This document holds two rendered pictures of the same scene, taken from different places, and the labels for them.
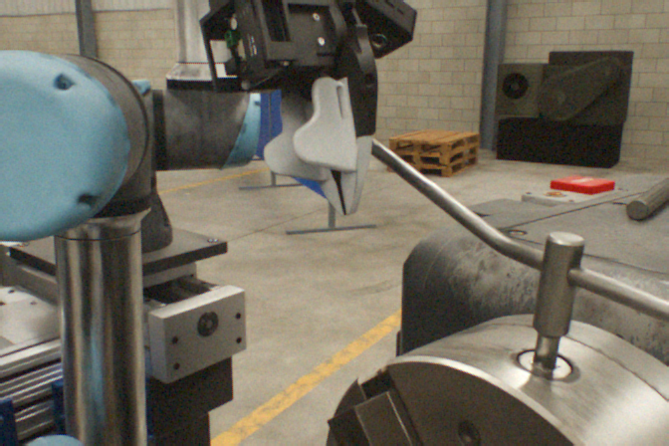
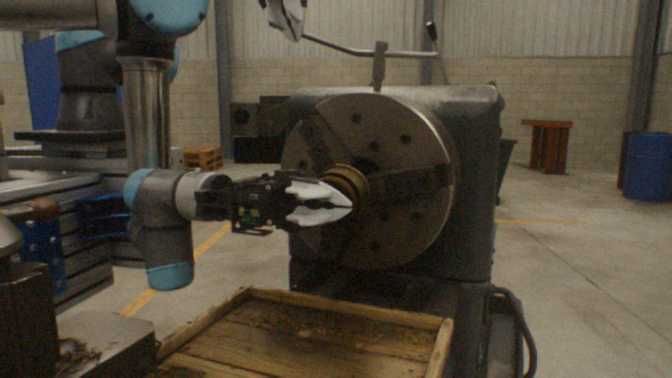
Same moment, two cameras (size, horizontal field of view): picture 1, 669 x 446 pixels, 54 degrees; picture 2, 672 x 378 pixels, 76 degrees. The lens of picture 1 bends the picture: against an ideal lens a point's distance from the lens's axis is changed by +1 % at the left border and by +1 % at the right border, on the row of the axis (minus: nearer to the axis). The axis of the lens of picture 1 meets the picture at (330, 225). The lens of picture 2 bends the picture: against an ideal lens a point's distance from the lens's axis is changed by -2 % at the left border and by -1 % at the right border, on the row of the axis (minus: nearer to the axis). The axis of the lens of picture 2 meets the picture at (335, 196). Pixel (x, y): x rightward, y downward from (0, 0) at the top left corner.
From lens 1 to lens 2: 0.46 m
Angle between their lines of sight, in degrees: 28
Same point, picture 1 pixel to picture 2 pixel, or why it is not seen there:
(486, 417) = (363, 107)
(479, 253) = (323, 91)
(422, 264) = (297, 101)
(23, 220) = (178, 20)
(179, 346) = not seen: hidden behind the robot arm
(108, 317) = (160, 115)
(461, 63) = (204, 104)
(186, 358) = not seen: hidden behind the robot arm
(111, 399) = (162, 162)
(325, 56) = not seen: outside the picture
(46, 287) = (38, 162)
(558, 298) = (382, 62)
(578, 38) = (274, 89)
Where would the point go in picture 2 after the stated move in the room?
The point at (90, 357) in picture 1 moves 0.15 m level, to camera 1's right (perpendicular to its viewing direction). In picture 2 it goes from (151, 137) to (236, 134)
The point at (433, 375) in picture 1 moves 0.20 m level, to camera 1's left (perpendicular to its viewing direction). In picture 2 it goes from (339, 101) to (222, 100)
